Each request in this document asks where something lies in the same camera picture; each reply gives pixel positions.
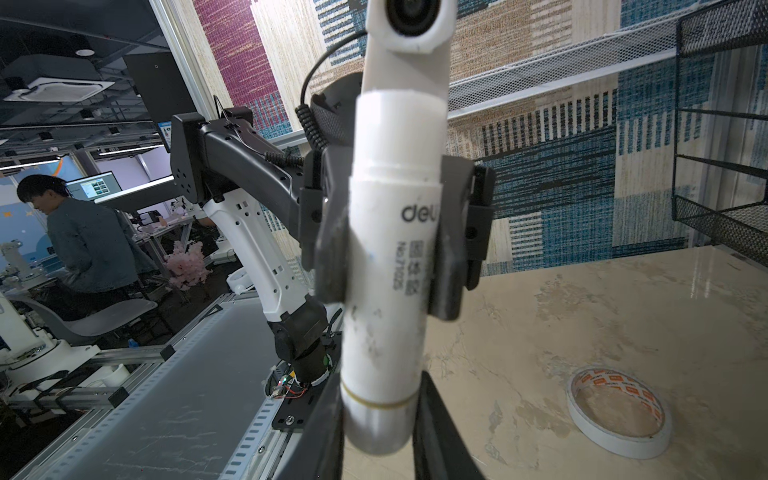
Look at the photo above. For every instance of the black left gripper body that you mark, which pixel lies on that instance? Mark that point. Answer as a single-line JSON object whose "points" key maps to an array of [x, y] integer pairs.
{"points": [[478, 224]]}

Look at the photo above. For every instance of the pink artificial flowers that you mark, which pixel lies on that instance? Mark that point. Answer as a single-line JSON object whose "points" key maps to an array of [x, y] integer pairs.
{"points": [[186, 265]]}

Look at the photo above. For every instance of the clear tape roll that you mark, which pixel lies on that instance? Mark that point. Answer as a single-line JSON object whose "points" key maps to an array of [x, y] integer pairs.
{"points": [[619, 413]]}

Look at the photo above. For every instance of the white glue stick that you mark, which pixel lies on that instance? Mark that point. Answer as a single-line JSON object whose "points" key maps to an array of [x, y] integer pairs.
{"points": [[394, 206]]}

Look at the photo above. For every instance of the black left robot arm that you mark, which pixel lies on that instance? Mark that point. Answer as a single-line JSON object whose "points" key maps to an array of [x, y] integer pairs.
{"points": [[251, 190]]}

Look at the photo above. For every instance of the background computer monitor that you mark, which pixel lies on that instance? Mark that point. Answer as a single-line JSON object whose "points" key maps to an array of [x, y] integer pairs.
{"points": [[94, 187]]}

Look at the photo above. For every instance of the seated person in background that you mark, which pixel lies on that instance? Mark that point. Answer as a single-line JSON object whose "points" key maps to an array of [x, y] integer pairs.
{"points": [[94, 243]]}

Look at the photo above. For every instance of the black wire mesh shelf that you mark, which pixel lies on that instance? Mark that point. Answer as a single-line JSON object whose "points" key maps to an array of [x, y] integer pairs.
{"points": [[719, 166]]}

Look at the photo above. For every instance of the grey background chair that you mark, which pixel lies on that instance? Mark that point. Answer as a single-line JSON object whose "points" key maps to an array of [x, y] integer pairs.
{"points": [[88, 330]]}

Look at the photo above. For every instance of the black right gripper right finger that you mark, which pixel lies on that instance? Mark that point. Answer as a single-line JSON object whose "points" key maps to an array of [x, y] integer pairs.
{"points": [[438, 449]]}

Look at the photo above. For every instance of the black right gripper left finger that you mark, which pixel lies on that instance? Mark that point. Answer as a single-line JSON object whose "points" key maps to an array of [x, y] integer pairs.
{"points": [[320, 451]]}

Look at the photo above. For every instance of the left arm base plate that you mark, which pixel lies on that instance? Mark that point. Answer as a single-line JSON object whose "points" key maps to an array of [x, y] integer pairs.
{"points": [[295, 401]]}

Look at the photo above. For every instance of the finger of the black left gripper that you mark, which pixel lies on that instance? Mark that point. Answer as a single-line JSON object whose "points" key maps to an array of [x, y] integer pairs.
{"points": [[450, 268], [332, 242]]}

